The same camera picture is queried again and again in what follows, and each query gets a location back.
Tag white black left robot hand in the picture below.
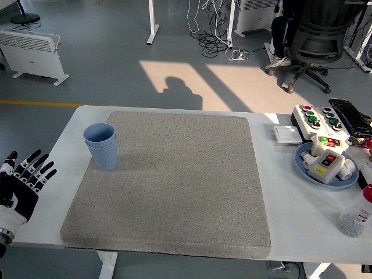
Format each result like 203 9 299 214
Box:
0 150 58 233

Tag blue ribbed plastic cup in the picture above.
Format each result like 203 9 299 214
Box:
85 136 119 171
83 123 116 146

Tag white push-button control box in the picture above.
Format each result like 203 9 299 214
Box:
315 106 351 139
291 104 328 140

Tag white table leg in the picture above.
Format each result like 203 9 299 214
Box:
303 262 332 279
96 250 119 279

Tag white panel heater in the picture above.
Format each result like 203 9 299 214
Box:
0 28 70 87
234 0 281 37

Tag grey-brown foam mat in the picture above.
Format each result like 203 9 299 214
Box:
60 110 273 260

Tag black round fan base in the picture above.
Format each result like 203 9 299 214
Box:
10 0 41 24

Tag white desk leg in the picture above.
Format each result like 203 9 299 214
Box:
344 0 372 73
146 0 160 45
226 0 237 49

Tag white pipe fitting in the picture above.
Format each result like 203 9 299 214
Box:
337 158 359 180
300 150 316 170

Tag white green-red button box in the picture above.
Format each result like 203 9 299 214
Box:
310 133 349 157

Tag person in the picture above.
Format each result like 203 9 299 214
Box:
266 0 309 70

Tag blue round plate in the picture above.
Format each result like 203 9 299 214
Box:
294 141 360 190

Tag clear red-capped bottle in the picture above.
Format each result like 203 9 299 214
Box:
337 183 372 238

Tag black mesh office chair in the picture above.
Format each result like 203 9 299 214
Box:
266 0 369 94

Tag black wrapped keyboard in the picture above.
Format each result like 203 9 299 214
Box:
328 98 372 137

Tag black floor cables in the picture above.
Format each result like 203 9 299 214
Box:
190 0 277 58

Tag white wall switch plate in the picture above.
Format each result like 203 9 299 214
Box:
273 124 303 145

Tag white red-black switch box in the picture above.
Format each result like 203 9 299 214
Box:
307 149 346 186

